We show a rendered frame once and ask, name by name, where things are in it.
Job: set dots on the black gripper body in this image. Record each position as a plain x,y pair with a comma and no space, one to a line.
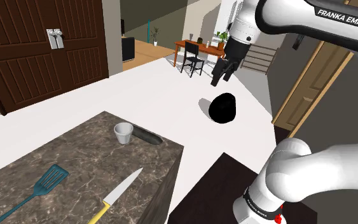
236,49

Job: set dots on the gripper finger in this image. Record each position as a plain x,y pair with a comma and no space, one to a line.
219,73
230,72

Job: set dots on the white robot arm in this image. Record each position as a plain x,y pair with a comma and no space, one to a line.
293,173

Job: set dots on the grey staircase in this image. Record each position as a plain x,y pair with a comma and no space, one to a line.
259,59

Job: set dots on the orange wooden table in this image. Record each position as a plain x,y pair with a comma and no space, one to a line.
208,49

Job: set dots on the black chair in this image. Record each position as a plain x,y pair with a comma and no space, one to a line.
193,59

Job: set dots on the black egg-shaped object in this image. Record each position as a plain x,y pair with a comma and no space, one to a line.
222,108

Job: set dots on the potted plant in white pot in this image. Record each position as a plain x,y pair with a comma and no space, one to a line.
155,35

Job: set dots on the light wooden door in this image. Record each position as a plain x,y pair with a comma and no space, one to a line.
309,90

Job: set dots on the black cabinet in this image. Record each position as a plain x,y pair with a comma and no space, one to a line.
128,49

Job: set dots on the white ribbed cup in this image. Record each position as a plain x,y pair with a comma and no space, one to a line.
123,133

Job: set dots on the dark robot stand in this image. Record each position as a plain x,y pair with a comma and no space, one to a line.
209,192

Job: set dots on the dark brown double door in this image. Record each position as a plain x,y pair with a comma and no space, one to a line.
33,52

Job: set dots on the teal slotted spatula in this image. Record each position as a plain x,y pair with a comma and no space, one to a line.
47,181

